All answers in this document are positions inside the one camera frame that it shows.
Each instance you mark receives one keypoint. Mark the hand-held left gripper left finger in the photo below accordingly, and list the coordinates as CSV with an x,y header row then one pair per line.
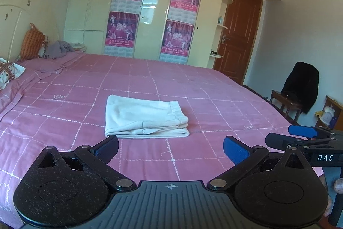
x,y
108,148

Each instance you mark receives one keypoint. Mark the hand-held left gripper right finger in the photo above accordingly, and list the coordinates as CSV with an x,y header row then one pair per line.
x,y
235,149

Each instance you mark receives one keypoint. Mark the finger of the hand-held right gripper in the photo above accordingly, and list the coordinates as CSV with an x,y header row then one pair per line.
x,y
278,140
302,131

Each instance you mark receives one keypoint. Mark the white pants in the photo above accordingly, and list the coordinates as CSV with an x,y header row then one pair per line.
x,y
139,116

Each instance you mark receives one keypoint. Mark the person's right hand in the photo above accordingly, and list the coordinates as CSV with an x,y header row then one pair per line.
x,y
339,186

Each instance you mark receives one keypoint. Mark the small yellow item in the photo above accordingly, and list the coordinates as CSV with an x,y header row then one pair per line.
x,y
318,114

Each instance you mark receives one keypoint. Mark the white figurine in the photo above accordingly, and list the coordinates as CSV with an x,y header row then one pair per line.
x,y
328,113

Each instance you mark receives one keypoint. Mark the wooden chair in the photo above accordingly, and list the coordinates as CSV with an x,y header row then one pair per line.
x,y
286,104

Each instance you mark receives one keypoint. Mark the wooden cabinet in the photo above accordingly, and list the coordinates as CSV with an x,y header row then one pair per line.
x,y
331,103

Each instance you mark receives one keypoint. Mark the black coat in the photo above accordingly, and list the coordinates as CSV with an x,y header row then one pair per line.
x,y
301,84

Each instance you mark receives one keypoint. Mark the pink checked bedspread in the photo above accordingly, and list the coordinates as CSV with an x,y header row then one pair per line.
x,y
80,89

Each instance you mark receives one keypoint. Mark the dark shelf items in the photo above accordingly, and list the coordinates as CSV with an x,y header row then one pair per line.
x,y
214,52

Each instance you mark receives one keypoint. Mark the lilac cloth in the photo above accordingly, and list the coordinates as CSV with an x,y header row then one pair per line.
x,y
57,49

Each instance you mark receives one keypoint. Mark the brown wooden door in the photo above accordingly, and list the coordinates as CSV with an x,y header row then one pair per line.
x,y
238,30

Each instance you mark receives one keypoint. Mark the cream corner shelf unit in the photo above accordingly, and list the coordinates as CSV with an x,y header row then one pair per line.
x,y
222,26

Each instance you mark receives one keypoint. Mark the white patterned pillow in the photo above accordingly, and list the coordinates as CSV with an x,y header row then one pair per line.
x,y
9,72

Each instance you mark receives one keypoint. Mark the small teal bottle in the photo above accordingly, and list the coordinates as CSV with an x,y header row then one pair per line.
x,y
220,19

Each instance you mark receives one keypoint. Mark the orange striped pillow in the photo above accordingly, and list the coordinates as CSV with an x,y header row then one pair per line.
x,y
32,41

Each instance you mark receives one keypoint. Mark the cream wardrobe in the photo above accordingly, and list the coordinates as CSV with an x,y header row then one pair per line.
x,y
158,3

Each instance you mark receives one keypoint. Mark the cream headboard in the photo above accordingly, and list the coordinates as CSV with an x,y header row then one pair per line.
x,y
16,3

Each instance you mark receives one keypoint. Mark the dark wooden bed frame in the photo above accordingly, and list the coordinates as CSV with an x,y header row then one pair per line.
x,y
257,93

